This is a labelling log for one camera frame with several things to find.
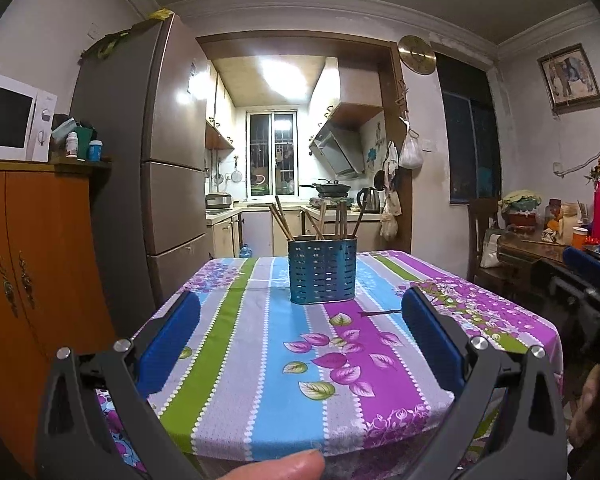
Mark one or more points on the wooden chair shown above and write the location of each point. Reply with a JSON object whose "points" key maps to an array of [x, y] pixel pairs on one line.
{"points": [[480, 220]]}

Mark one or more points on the flower wall sticker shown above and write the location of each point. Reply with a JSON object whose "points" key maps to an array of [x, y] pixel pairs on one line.
{"points": [[375, 147]]}

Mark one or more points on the white plastic bag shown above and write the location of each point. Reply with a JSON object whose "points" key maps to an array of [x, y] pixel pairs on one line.
{"points": [[411, 152]]}

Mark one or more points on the striped floral tablecloth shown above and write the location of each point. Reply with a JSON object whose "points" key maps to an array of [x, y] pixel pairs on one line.
{"points": [[280, 360]]}

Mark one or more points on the gold wall clock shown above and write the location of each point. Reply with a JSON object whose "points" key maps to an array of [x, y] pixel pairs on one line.
{"points": [[417, 55]]}

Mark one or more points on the bunch of chopsticks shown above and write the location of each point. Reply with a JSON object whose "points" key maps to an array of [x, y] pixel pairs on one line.
{"points": [[341, 220]]}

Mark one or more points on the teal box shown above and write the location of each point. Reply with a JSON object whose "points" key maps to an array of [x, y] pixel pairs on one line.
{"points": [[62, 132]]}

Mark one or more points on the blue water bottle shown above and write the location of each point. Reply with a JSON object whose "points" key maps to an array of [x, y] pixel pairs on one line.
{"points": [[245, 251]]}

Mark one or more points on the beige hanging bag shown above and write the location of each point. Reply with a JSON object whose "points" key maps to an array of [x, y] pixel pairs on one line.
{"points": [[390, 220]]}

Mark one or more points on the person's left hand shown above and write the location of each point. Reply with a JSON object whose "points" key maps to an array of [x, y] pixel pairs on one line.
{"points": [[275, 467]]}

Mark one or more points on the orange wooden cabinet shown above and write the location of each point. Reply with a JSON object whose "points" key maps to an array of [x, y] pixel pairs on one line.
{"points": [[35, 270]]}

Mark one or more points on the orange jar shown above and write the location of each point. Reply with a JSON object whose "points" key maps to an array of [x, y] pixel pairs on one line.
{"points": [[553, 215]]}

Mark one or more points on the wooden chopstick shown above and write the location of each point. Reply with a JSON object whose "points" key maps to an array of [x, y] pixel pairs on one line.
{"points": [[380, 313]]}

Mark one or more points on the white bottle with red label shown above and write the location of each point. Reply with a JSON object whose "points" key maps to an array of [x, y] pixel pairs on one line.
{"points": [[72, 145]]}

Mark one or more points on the blue perforated utensil holder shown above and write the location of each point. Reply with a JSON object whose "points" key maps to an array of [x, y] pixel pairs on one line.
{"points": [[322, 270]]}

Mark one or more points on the person's right hand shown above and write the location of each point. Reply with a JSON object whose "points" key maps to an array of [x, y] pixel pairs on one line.
{"points": [[587, 405]]}

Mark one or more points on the white microwave oven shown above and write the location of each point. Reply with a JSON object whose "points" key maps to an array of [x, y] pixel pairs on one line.
{"points": [[10, 117]]}

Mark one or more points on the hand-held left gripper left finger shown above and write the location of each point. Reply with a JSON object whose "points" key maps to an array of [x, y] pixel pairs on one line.
{"points": [[167, 345]]}

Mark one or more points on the kitchen window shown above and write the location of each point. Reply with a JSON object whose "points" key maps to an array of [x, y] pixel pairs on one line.
{"points": [[272, 155]]}

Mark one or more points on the kitchen base cabinets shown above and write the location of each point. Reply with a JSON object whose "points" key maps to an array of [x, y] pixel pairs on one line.
{"points": [[255, 230]]}

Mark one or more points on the brown refrigerator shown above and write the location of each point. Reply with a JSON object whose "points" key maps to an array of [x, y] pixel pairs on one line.
{"points": [[130, 185]]}

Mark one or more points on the kitchen wall cabinet above hood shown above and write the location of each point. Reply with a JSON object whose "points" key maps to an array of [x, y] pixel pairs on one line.
{"points": [[350, 90]]}

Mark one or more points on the gas stove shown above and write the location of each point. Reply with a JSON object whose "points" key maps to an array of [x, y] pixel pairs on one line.
{"points": [[330, 201]]}

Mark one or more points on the electric kettle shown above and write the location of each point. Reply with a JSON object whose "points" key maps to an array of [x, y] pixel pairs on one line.
{"points": [[370, 201]]}

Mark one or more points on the yellow green cloth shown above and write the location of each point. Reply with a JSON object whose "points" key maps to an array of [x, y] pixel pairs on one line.
{"points": [[110, 42]]}

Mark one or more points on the range hood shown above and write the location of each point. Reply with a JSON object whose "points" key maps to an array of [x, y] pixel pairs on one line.
{"points": [[337, 152]]}

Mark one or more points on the orange cup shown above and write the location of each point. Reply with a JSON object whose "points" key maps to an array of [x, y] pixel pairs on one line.
{"points": [[580, 236]]}

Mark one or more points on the framed picture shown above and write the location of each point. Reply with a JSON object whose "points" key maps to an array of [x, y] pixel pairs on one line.
{"points": [[570, 76]]}

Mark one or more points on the hanging cloth bag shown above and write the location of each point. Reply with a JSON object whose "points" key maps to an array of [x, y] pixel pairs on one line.
{"points": [[391, 160]]}

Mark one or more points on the green box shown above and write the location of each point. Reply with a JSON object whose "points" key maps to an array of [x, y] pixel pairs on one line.
{"points": [[85, 142]]}

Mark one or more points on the black wok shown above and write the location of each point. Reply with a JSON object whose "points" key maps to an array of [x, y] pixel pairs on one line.
{"points": [[330, 188]]}

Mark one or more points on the wooden side table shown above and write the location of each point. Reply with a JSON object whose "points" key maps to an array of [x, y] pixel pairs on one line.
{"points": [[525, 255]]}

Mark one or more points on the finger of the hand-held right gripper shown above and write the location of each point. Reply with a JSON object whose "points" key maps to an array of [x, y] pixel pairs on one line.
{"points": [[587, 266]]}

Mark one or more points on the dark window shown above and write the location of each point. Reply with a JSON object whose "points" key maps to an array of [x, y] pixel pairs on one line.
{"points": [[470, 140]]}

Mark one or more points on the white jar with blue label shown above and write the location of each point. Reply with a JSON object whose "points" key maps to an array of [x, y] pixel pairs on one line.
{"points": [[95, 151]]}

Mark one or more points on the hanging strainer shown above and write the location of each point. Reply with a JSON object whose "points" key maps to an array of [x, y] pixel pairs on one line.
{"points": [[236, 175]]}

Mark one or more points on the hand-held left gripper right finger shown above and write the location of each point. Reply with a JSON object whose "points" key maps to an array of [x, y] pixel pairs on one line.
{"points": [[432, 345]]}

